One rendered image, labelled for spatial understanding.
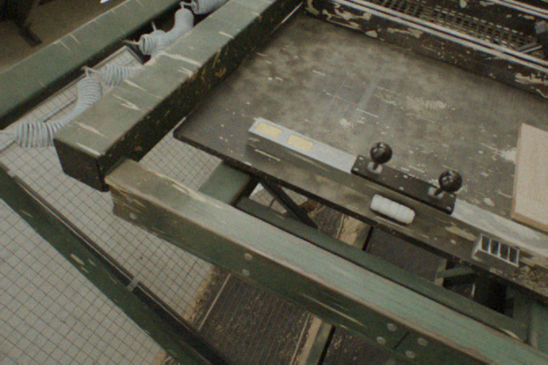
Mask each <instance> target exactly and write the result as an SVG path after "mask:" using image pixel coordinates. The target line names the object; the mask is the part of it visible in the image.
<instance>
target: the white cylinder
mask: <svg viewBox="0 0 548 365"><path fill-rule="evenodd" d="M369 208H370V209H373V210H375V211H378V212H379V213H383V214H386V215H387V216H389V218H394V219H395V220H398V221H400V222H404V223H407V224H408V223H411V221H412V220H413V215H414V212H413V210H411V209H409V208H407V207H405V206H402V204H399V203H396V202H395V201H390V200H388V199H386V198H383V197H381V196H378V194H375V196H374V198H373V201H372V203H370V206H369Z"/></svg>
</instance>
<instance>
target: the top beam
mask: <svg viewBox="0 0 548 365"><path fill-rule="evenodd" d="M302 2H303V0H229V1H228V2H226V3H225V4H224V5H222V6H221V7H219V9H218V10H217V11H215V12H214V13H213V14H211V15H210V16H207V17H206V18H205V19H204V20H203V21H202V22H200V23H199V24H197V25H196V26H195V27H193V28H192V29H190V30H189V32H188V33H185V34H184V35H183V36H182V37H180V38H179V39H178V40H175V42H174V43H173V44H171V45H170V46H168V47H167V48H166V49H164V50H163V51H161V52H160V54H159V55H157V56H156V57H153V58H152V59H151V60H149V61H148V62H147V63H146V64H145V65H144V66H142V67H141V68H139V69H138V70H137V71H135V72H134V73H132V74H131V75H130V76H129V77H128V78H127V79H125V80H124V81H122V82H120V83H119V84H117V86H116V87H114V88H113V89H112V90H110V91H109V92H107V93H106V94H105V95H103V97H102V98H100V99H98V100H97V101H95V102H94V103H93V104H92V105H91V106H89V108H87V109H85V110H84V111H83V112H81V113H80V114H78V115H77V116H76V117H74V118H73V119H72V120H71V121H70V122H68V123H67V124H66V125H63V126H62V127H61V128H60V129H59V130H58V131H56V132H55V133H54V134H53V143H54V145H55V149H56V153H57V156H58V157H59V160H60V165H61V168H62V170H63V172H64V174H66V175H68V176H69V177H71V178H74V179H76V180H78V181H80V182H82V183H85V185H87V186H89V187H92V188H94V189H96V190H97V191H101V192H108V191H109V186H108V184H107V183H106V182H105V179H104V178H105V175H104V174H105V172H106V171H107V170H108V169H109V168H110V167H112V166H113V165H115V164H116V163H117V161H118V160H119V159H120V158H121V157H122V156H124V157H128V158H130V159H132V160H134V161H137V163H139V161H140V160H141V159H142V158H143V157H144V156H146V155H147V154H148V153H150V151H151V150H152V149H153V148H154V147H155V146H156V145H158V144H159V142H160V141H161V140H162V139H163V138H164V137H165V136H166V135H168V133H169V132H171V131H172V129H173V128H174V127H175V126H176V125H178V124H179V123H180V122H181V121H182V120H183V118H184V117H185V116H186V115H187V114H189V113H190V112H191V111H192V110H193V108H194V107H195V106H196V105H197V104H199V103H200V102H201V101H202V100H203V99H204V98H205V97H206V96H207V95H208V94H209V93H210V92H211V91H212V90H213V89H214V88H215V87H216V86H217V85H218V84H219V83H220V82H221V81H222V80H223V79H224V78H225V77H226V76H227V75H228V74H229V73H230V72H231V71H232V70H233V69H234V68H235V67H236V66H237V65H238V64H239V63H240V62H241V61H242V60H243V59H244V58H245V57H246V56H247V55H249V54H250V52H251V51H253V50H254V49H255V48H256V47H257V46H258V45H259V44H260V42H261V41H262V40H264V39H265V38H266V37H267V36H268V35H269V34H270V33H271V32H272V30H273V29H275V28H276V27H277V26H278V25H279V24H280V23H281V22H282V21H283V19H284V18H286V17H287V16H288V15H289V14H290V13H291V12H292V11H293V10H294V9H295V7H298V6H299V5H300V4H301V3H302Z"/></svg>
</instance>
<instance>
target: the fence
mask: <svg viewBox="0 0 548 365"><path fill-rule="evenodd" d="M260 122H262V123H266V124H268V125H271V126H273V127H276V128H278V129H281V130H282V132H281V134H280V135H279V137H278V138H277V139H276V138H273V137H271V136H269V135H267V134H263V133H260V132H258V131H257V130H256V128H257V126H258V125H259V124H260ZM290 135H296V136H298V137H300V138H302V139H306V140H308V142H310V143H313V146H312V148H311V149H310V151H309V152H307V151H304V150H303V149H301V148H298V147H295V146H292V145H290V144H288V143H287V140H288V139H289V137H290ZM247 144H248V145H250V146H251V147H256V148H257V149H260V150H262V151H264V152H266V153H268V154H270V155H273V156H276V157H279V158H281V159H282V160H286V161H288V162H289V163H291V164H293V165H297V166H299V167H301V168H303V169H307V170H309V171H312V172H313V173H314V174H318V175H320V176H321V177H324V178H327V179H330V180H332V181H334V182H336V183H338V184H340V185H343V186H345V187H348V188H351V189H352V190H355V191H358V192H361V193H363V194H365V196H368V197H370V198H374V196H375V194H378V196H381V197H383V198H386V199H388V200H390V201H395V202H396V203H399V204H402V206H405V207H407V208H409V209H411V210H413V212H414V216H415V217H416V218H420V219H422V220H424V221H426V222H430V223H432V224H434V225H437V226H439V227H443V229H445V230H446V231H450V232H452V233H455V234H457V235H460V236H462V237H464V238H467V239H469V240H471V241H472V242H475V239H476V238H478V237H479V236H480V234H483V235H486V236H488V237H491V238H494V239H495V240H499V242H501V243H503V244H507V245H510V246H511V247H513V248H517V249H519V261H520V262H523V263H525V264H527V266H528V265H530V266H531V267H533V268H536V269H538V270H542V271H544V272H546V273H547V274H548V236H546V235H543V234H540V233H538V232H535V231H534V230H532V229H530V228H528V227H525V226H521V225H520V224H517V223H515V222H511V221H509V220H506V219H505V218H503V217H500V216H498V215H496V214H494V213H490V212H487V211H485V210H483V209H480V208H477V206H474V205H472V204H469V203H467V202H465V201H461V200H458V199H456V203H455V207H454V211H453V213H451V214H450V215H449V214H447V213H444V212H441V211H439V210H437V209H433V208H432V207H429V205H426V204H423V203H421V202H418V201H416V200H412V199H410V198H408V197H406V196H402V195H401V194H400V193H398V192H395V191H392V190H389V189H387V188H385V187H381V186H379V185H377V183H375V182H370V181H368V180H366V179H364V178H360V177H358V176H355V175H354V174H351V168H352V166H353V165H354V163H355V160H356V157H355V156H352V155H350V154H346V153H345V152H343V151H341V150H339V149H336V148H334V147H331V146H327V145H325V144H323V143H320V142H317V140H315V139H311V138H309V137H307V136H304V135H301V134H299V133H296V132H293V131H291V130H290V129H287V128H285V127H283V126H280V125H277V124H275V123H271V122H270V121H266V119H264V118H261V117H259V118H258V119H257V121H256V122H255V123H254V124H253V126H251V127H250V128H249V131H248V139H247Z"/></svg>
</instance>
